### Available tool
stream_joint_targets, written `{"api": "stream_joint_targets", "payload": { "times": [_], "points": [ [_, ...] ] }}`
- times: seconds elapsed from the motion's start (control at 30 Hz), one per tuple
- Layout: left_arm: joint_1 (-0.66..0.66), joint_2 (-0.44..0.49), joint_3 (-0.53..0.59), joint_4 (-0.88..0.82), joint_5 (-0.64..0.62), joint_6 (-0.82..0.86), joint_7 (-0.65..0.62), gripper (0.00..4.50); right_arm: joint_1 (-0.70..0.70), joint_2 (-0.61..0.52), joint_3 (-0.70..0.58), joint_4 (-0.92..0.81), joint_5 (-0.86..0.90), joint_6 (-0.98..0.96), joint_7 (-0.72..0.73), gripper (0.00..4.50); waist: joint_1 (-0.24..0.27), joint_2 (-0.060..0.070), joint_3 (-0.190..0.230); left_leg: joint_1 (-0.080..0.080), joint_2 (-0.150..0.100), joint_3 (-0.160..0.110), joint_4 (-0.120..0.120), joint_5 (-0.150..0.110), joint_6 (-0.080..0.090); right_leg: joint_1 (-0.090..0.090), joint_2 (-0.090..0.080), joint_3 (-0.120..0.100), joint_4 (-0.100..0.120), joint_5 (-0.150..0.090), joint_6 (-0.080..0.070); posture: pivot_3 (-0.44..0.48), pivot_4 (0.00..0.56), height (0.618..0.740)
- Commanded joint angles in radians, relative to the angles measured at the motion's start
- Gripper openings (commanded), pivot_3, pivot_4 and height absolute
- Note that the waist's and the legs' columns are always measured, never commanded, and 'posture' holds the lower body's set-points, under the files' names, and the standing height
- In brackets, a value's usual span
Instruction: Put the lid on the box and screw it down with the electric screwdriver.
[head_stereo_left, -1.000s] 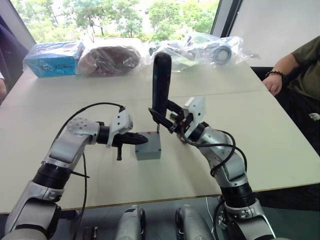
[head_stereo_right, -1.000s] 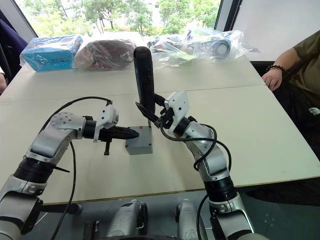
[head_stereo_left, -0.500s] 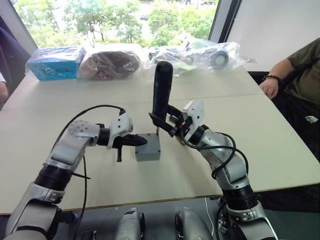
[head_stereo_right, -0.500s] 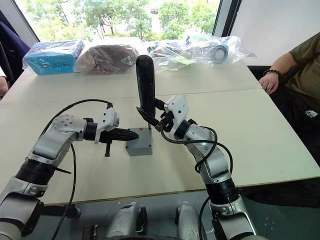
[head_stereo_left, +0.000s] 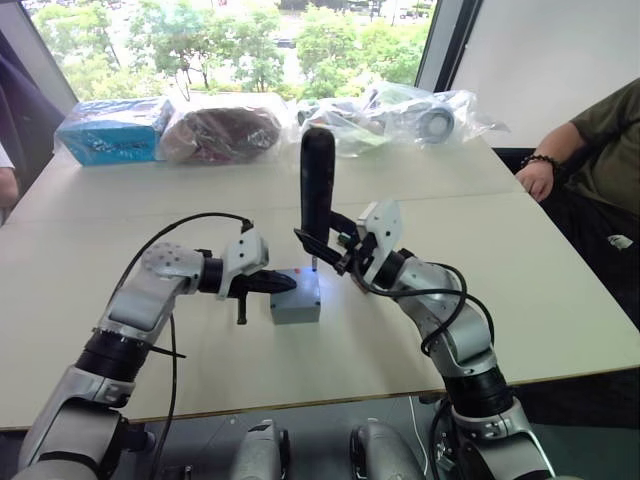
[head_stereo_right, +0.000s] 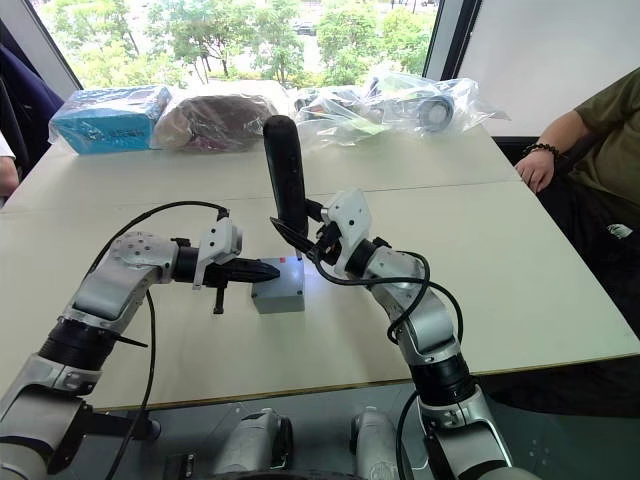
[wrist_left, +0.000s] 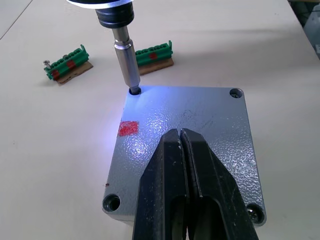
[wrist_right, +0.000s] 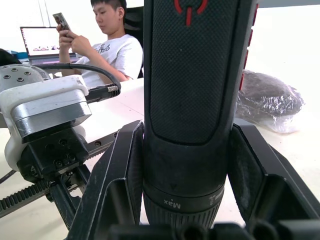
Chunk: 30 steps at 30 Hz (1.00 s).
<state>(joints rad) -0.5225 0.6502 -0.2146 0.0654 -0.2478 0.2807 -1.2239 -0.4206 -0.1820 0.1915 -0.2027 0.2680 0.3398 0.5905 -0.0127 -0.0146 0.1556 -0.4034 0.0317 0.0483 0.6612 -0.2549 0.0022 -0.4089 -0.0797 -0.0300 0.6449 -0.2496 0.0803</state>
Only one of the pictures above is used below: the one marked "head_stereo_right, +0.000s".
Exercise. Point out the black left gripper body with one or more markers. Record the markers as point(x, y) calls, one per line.
point(219, 276)

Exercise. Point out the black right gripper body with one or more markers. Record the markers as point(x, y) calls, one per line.
point(326, 246)

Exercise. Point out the grey box with lid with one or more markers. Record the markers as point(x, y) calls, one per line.
point(280, 292)

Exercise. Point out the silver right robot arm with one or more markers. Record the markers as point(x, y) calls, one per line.
point(430, 325)

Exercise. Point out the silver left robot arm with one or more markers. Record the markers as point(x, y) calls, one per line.
point(100, 295)

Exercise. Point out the bystander bare forearm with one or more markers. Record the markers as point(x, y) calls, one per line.
point(565, 132)

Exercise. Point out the bystander bare hand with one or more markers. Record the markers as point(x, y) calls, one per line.
point(536, 169)

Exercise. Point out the clear bag with black parts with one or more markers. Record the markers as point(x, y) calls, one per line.
point(395, 107)

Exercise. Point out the brown item in plastic bag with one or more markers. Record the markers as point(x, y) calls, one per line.
point(215, 120)

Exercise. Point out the silver rounded robot leg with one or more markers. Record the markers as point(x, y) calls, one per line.
point(375, 442)
point(255, 440)

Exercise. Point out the parked dark car outside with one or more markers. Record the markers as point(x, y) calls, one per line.
point(304, 27)

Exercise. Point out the blue carton in plastic bag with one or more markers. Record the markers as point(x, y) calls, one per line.
point(107, 120)

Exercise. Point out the white garment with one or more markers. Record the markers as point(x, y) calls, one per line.
point(7, 165)

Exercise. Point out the dark purple garment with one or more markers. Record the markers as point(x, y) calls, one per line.
point(30, 105)

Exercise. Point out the person in olive shirt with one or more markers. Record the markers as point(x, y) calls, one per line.
point(610, 150)

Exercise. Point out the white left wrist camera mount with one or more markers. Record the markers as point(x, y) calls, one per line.
point(220, 242)

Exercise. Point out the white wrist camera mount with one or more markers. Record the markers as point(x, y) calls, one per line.
point(220, 242)
point(350, 215)

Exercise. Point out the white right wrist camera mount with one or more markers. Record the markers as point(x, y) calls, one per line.
point(350, 215)

